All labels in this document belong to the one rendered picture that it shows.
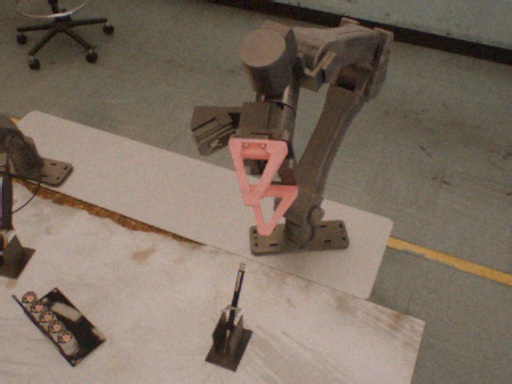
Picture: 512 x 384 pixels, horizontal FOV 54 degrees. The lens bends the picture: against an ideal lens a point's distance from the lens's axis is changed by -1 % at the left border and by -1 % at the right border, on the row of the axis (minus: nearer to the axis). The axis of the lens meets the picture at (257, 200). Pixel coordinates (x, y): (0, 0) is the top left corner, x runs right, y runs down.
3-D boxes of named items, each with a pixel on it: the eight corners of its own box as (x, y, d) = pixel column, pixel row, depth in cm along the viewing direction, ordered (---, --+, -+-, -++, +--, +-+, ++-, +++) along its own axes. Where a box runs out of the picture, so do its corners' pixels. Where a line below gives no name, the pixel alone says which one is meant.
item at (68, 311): (24, 314, 94) (22, 310, 93) (57, 289, 97) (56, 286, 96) (74, 369, 86) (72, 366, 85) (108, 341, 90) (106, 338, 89)
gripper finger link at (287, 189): (230, 219, 63) (242, 152, 66) (242, 238, 69) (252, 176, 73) (285, 223, 61) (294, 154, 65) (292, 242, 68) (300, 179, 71)
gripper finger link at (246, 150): (216, 195, 56) (230, 123, 60) (231, 219, 63) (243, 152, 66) (277, 199, 55) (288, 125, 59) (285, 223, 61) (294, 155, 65)
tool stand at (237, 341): (248, 354, 92) (260, 300, 90) (229, 382, 83) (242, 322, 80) (218, 344, 94) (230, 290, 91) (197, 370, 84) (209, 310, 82)
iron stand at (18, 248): (35, 269, 105) (36, 224, 102) (8, 284, 96) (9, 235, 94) (9, 264, 105) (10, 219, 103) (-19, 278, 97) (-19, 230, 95)
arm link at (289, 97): (290, 102, 63) (296, 57, 66) (245, 102, 65) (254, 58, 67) (298, 131, 69) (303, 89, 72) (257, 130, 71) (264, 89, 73)
